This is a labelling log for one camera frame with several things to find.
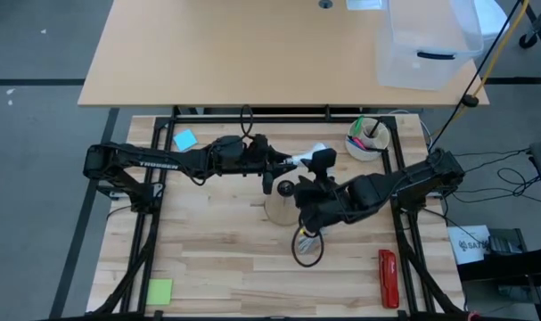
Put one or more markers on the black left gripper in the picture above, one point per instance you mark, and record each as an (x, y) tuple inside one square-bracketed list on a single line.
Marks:
[(263, 158)]

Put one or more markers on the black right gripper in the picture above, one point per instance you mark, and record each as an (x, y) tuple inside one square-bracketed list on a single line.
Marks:
[(328, 203)]

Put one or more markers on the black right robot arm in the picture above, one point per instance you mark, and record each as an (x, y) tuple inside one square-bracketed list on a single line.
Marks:
[(412, 183)]

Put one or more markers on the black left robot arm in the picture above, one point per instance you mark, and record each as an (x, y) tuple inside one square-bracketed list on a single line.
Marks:
[(158, 162)]

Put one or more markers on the blue pen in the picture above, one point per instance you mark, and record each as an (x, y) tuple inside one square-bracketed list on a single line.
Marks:
[(353, 140)]

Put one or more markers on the pink pen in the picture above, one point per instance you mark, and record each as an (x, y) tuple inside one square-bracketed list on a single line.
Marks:
[(360, 144)]

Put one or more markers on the white pen cup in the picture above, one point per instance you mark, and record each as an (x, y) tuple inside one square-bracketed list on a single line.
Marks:
[(367, 151)]

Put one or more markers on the black marker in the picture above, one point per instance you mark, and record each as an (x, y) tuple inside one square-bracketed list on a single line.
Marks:
[(373, 148)]

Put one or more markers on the green marker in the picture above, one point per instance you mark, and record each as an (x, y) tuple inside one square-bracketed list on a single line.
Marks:
[(358, 125)]

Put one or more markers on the black pen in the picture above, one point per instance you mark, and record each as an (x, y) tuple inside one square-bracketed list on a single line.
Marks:
[(374, 128)]

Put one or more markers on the blue sticky note pad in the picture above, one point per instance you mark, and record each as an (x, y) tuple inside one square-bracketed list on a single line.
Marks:
[(185, 140)]

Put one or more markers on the light wooden desk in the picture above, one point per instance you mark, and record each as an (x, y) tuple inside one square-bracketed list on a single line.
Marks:
[(234, 53)]

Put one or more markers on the red marker case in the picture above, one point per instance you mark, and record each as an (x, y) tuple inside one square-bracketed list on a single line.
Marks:
[(388, 278)]

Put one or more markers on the grey desk grommet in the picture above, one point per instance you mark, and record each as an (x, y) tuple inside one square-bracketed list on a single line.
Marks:
[(325, 3)]

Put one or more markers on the white printed paper sheet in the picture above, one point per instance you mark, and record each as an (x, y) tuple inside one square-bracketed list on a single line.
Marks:
[(468, 245)]

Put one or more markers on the green sticky note pad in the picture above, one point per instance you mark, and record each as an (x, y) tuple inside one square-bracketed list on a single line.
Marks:
[(159, 292)]

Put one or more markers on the clear plastic storage bin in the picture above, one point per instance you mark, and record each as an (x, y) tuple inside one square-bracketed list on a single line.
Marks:
[(426, 49)]

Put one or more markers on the red tape band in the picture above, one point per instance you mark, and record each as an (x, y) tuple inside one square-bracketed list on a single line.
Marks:
[(473, 316)]

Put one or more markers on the black equipment cart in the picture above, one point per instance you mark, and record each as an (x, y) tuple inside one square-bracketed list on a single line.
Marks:
[(510, 267)]

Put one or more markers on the black caster stand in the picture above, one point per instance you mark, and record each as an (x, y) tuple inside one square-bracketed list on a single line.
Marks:
[(527, 41)]

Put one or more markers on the black aluminium table frame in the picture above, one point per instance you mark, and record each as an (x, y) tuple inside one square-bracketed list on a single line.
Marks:
[(252, 119)]

